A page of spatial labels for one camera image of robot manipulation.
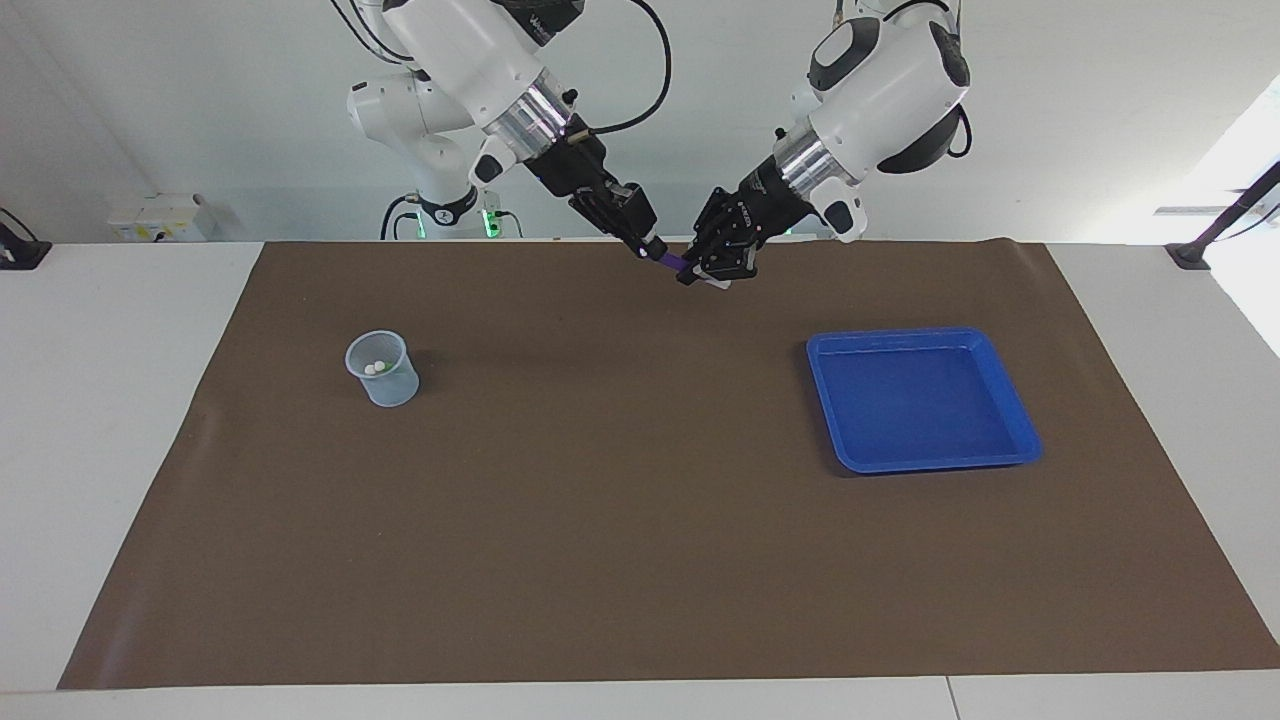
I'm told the purple pen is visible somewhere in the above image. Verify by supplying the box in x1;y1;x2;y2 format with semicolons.
658;250;731;291

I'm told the blue plastic tray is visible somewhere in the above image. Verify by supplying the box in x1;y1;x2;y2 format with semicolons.
806;327;1044;475

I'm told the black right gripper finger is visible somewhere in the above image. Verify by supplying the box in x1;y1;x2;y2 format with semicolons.
610;183;669;263
570;190;656;259

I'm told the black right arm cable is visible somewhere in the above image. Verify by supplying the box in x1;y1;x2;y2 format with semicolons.
590;0;673;136

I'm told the black table clamp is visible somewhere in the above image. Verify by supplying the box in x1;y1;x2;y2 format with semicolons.
0;207;53;271

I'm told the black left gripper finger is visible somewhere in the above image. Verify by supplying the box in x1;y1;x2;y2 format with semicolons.
705;235;761;289
677;188;736;286

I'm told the brown table mat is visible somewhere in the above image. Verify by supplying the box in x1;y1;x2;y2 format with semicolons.
57;240;1280;691

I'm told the white power box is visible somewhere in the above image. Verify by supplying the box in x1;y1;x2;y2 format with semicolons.
108;193;213;243

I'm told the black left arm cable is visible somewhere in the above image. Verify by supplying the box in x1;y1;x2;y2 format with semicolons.
830;0;974;159

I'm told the black camera stand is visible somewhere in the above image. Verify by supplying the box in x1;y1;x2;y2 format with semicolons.
1165;160;1280;271

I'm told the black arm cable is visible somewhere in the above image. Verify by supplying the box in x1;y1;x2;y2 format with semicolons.
830;0;974;159
590;0;673;136

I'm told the translucent plastic cup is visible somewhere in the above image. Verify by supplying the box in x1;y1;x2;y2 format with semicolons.
345;330;421;408

